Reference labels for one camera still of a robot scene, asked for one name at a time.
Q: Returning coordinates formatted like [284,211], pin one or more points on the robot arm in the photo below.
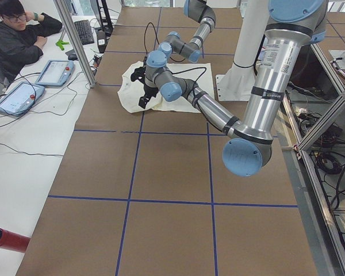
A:
[271,38]
[184,33]

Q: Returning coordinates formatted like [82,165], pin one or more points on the black computer mouse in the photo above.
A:
[72,57]

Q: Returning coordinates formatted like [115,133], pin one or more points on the black keyboard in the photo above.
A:
[84,31]

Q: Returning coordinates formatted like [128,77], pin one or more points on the far blue teach pendant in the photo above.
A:
[55,73]

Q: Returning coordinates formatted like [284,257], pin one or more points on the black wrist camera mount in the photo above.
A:
[138,75]

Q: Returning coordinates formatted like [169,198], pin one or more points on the person in black sweater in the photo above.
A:
[23,34]

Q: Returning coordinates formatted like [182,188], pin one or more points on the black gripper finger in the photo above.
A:
[143,101]

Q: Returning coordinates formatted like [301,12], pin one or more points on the near blue teach pendant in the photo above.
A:
[20,99]

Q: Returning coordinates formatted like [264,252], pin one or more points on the aluminium frame post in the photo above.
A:
[69,26]

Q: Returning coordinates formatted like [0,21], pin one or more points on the green plastic tool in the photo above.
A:
[60,43]

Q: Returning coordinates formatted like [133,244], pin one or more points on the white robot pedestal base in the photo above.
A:
[237,83]

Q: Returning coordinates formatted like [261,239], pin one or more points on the red cylinder tube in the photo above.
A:
[13,241]

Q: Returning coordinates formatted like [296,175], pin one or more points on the blue teach pendant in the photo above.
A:
[55,73]
[20,99]

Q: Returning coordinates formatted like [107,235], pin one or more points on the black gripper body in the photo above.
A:
[149,89]

